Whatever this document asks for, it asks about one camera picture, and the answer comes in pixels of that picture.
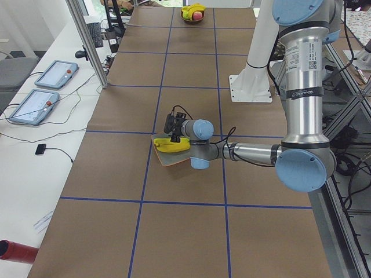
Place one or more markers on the black keyboard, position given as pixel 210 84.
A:
pixel 95 34

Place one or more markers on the pink red apple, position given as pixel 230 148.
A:
pixel 197 16

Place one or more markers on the teach pendant tablet far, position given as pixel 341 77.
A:
pixel 57 74

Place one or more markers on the teach pendant tablet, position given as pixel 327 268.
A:
pixel 57 74
pixel 36 106

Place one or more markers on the yellow banana in basket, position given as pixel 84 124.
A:
pixel 194 7
pixel 186 13

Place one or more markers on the small black box device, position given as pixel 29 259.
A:
pixel 40 150

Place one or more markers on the grey office chair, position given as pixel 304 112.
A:
pixel 15 71

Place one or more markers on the yellow banana moved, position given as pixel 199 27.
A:
pixel 162 142
pixel 172 148

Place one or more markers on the brown wicker basket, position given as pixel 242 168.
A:
pixel 192 20

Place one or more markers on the teach pendant tablet near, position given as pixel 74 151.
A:
pixel 36 106

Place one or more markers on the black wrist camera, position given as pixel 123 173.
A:
pixel 169 124

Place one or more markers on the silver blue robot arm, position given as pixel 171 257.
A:
pixel 303 160

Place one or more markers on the grey square plate orange rim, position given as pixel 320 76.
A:
pixel 169 159

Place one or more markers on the red cylinder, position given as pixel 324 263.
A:
pixel 16 252

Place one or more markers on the aluminium frame post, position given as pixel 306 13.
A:
pixel 78 18

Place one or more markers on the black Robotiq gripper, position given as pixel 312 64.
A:
pixel 175 133

